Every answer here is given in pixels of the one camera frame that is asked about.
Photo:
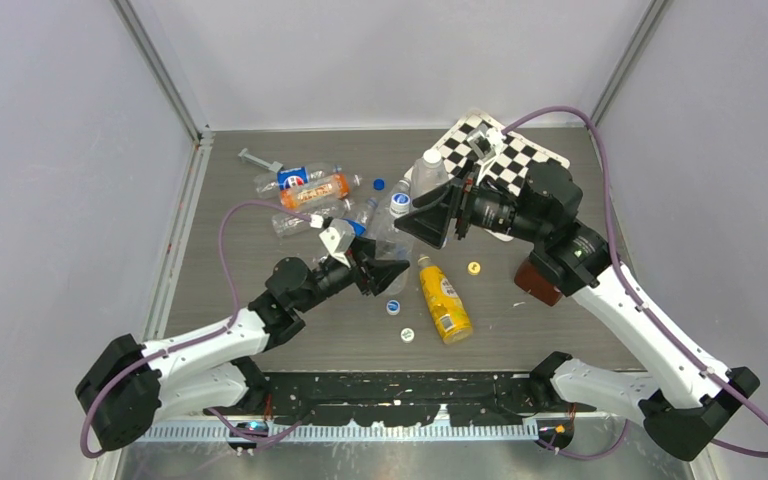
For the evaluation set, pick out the crushed clear bottle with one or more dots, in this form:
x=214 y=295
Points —
x=285 y=225

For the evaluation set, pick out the white green cap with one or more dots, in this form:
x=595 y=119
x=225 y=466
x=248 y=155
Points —
x=407 y=335

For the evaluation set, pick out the orange drink bottle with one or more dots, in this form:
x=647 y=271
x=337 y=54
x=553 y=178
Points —
x=333 y=187

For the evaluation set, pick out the black white checkered mat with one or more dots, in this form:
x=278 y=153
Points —
x=523 y=156

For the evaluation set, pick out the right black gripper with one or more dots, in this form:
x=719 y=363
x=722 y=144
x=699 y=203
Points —
x=429 y=221

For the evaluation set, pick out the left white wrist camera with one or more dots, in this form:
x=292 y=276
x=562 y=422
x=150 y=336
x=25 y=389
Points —
x=336 y=236

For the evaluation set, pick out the brown wooden block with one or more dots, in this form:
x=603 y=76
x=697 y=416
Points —
x=528 y=279

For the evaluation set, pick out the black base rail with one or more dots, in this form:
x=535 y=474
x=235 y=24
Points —
x=397 y=399

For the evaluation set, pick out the clear ribbed plastic bottle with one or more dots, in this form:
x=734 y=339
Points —
x=392 y=243

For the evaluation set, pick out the yellow bottle cap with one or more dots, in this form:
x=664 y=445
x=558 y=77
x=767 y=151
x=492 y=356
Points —
x=474 y=268

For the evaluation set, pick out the white bottle cap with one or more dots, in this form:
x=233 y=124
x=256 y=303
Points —
x=432 y=157

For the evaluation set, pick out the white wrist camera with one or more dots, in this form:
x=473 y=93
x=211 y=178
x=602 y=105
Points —
x=487 y=143
x=336 y=236

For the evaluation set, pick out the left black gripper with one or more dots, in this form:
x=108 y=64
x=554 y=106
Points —
x=377 y=273

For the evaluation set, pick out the pepsi bottle rear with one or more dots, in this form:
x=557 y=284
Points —
x=271 y=184

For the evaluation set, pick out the grey metal t-bolt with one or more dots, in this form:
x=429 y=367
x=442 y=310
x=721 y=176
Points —
x=271 y=166

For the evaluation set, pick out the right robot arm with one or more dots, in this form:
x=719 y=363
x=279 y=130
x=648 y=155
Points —
x=683 y=398

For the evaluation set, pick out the clear square labelled bottle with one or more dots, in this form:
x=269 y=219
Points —
x=425 y=178

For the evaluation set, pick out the yellow juice bottle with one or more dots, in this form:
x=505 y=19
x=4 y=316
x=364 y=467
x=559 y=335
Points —
x=445 y=307

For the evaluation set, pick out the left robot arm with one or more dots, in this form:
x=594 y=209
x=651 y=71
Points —
x=132 y=385

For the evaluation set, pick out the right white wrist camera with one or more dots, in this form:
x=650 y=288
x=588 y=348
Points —
x=487 y=143

